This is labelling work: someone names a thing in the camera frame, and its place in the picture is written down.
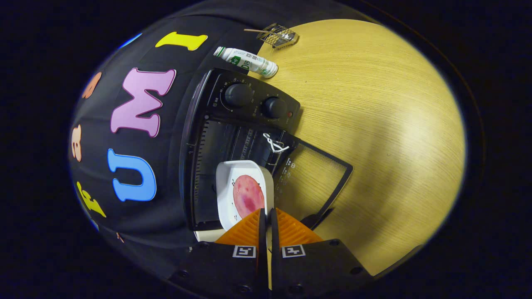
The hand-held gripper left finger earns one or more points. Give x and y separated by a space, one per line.
232 274

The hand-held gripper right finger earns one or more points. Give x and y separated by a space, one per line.
311 272

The pink ham slice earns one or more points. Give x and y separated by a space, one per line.
248 195

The white square plate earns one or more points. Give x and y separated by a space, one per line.
226 174

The black toaster oven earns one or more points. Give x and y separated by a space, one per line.
239 95

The white bottle green label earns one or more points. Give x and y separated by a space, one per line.
245 61

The wooden stick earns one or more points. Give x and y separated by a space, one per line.
255 30

